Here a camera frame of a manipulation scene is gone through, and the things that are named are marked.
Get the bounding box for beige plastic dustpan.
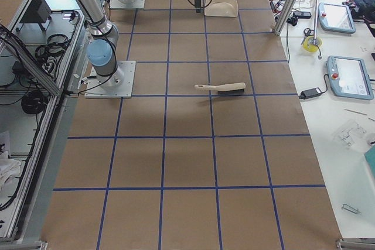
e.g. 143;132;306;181
204;0;238;18

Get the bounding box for white hand brush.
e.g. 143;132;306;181
195;82;246;95

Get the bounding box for black scissors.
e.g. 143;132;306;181
303;28;314;38

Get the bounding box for yellow tape roll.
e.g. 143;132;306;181
302;36;322;53

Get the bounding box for teach pendant far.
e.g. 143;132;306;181
318;3;356;34

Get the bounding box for teach pendant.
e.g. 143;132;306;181
318;3;356;34
326;56;374;100

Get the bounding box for black power adapter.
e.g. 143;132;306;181
298;87;322;100

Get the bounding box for teach pendant near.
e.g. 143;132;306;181
326;56;374;100

